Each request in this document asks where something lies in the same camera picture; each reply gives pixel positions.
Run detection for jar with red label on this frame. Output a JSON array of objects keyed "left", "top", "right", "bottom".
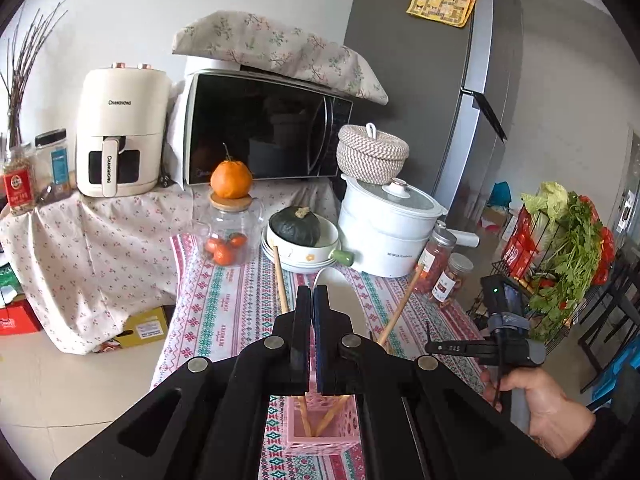
[{"left": 2, "top": 142, "right": 39, "bottom": 217}]

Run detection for green bag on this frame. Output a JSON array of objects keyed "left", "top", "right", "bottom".
[{"left": 0, "top": 259, "right": 24, "bottom": 302}]

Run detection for glass jar bamboo lid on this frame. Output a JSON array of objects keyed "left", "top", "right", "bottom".
[{"left": 192, "top": 192, "right": 266, "bottom": 267}]

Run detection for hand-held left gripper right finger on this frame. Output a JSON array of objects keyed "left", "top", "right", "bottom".
[{"left": 314, "top": 285, "right": 576, "bottom": 480}]

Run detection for large orange with stem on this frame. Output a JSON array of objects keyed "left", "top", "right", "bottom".
[{"left": 209, "top": 142, "right": 254, "bottom": 200}]

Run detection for brown cardboard box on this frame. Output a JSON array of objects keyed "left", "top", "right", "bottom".
[{"left": 479, "top": 207, "right": 512, "bottom": 237}]

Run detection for black lid jar blue label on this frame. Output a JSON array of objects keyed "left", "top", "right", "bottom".
[{"left": 33, "top": 128, "right": 74, "bottom": 205}]

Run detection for person's right hand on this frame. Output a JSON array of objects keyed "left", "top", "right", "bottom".
[{"left": 480, "top": 367, "right": 598, "bottom": 461}]

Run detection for jar of mixed nuts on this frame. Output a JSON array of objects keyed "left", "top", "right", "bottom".
[{"left": 430, "top": 252, "right": 475, "bottom": 306}]

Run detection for red box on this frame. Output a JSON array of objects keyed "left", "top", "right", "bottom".
[{"left": 0, "top": 292, "right": 44, "bottom": 337}]

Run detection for wooden chopstick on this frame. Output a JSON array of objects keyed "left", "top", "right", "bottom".
[
  {"left": 312, "top": 261, "right": 426, "bottom": 437},
  {"left": 271, "top": 245, "right": 311, "bottom": 437}
]

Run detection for grey metal door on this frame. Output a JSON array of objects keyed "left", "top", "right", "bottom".
[{"left": 612, "top": 129, "right": 640, "bottom": 257}]

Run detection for red plastic bag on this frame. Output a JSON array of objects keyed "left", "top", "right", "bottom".
[
  {"left": 582, "top": 195, "right": 617, "bottom": 286},
  {"left": 501, "top": 207, "right": 539, "bottom": 279}
]

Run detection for blue bag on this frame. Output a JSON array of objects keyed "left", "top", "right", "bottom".
[{"left": 487, "top": 182, "right": 512, "bottom": 209}]

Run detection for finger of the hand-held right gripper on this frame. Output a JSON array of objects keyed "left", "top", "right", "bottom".
[{"left": 425, "top": 322, "right": 483, "bottom": 358}]

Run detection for dried branches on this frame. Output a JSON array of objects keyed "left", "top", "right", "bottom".
[{"left": 0, "top": 0, "right": 76, "bottom": 149}]

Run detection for glass pot lid white knob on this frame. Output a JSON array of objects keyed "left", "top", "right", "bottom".
[{"left": 345, "top": 176, "right": 444, "bottom": 222}]

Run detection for floral white tablecloth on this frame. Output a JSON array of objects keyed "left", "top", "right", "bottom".
[{"left": 0, "top": 80, "right": 342, "bottom": 357}]

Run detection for white plate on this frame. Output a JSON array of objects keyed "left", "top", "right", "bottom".
[{"left": 259, "top": 235, "right": 347, "bottom": 275}]

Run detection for grey refrigerator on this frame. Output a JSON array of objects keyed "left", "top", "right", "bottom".
[{"left": 342, "top": 0, "right": 527, "bottom": 211}]

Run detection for person's right forearm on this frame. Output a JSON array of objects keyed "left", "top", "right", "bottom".
[{"left": 550, "top": 406, "right": 640, "bottom": 480}]

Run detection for cream air fryer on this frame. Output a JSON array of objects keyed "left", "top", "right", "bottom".
[{"left": 76, "top": 62, "right": 172, "bottom": 199}]

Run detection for black microwave oven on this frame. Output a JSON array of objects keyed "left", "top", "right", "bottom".
[{"left": 182, "top": 55, "right": 355, "bottom": 187}]

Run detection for napa cabbage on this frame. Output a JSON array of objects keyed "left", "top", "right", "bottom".
[{"left": 521, "top": 181, "right": 571, "bottom": 234}]

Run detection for black wire rack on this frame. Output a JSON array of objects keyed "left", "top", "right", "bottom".
[{"left": 469, "top": 199, "right": 612, "bottom": 357}]

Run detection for woven basket with lid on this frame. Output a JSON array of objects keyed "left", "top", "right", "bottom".
[{"left": 335, "top": 122, "right": 410, "bottom": 186}]

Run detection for black chair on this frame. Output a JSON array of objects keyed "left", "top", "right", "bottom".
[{"left": 577, "top": 249, "right": 640, "bottom": 397}]

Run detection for white electric pot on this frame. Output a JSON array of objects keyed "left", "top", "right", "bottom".
[{"left": 337, "top": 172, "right": 482, "bottom": 279}]

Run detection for white bowl green handle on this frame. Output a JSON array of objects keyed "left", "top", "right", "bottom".
[{"left": 265, "top": 217, "right": 357, "bottom": 267}]

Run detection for white spoon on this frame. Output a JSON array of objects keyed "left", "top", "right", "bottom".
[{"left": 312, "top": 266, "right": 372, "bottom": 335}]

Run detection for yellow cardboard box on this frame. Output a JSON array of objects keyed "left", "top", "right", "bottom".
[{"left": 94, "top": 305, "right": 176, "bottom": 354}]

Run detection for jar of red dried food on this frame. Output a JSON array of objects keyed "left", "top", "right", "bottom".
[{"left": 412, "top": 227, "right": 457, "bottom": 295}]

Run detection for leafy green herbs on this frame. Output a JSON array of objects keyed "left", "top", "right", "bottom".
[{"left": 527, "top": 192, "right": 606, "bottom": 342}]

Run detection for dark green squash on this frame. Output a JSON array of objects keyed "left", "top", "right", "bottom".
[{"left": 269, "top": 205, "right": 322, "bottom": 248}]

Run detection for blue stool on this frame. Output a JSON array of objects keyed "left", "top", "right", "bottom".
[{"left": 594, "top": 344, "right": 640, "bottom": 412}]

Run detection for yellow paper sheet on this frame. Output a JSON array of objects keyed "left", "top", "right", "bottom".
[{"left": 405, "top": 0, "right": 480, "bottom": 29}]

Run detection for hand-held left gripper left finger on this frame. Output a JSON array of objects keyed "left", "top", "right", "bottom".
[{"left": 50, "top": 285, "right": 314, "bottom": 480}]

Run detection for floral cloth cover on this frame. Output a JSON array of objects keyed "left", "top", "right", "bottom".
[{"left": 171, "top": 10, "right": 390, "bottom": 107}]

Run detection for pink utensil holder basket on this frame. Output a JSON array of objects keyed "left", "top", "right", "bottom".
[{"left": 284, "top": 393, "right": 362, "bottom": 458}]

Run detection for patterned striped tablecloth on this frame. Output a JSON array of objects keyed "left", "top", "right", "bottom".
[{"left": 150, "top": 231, "right": 507, "bottom": 480}]

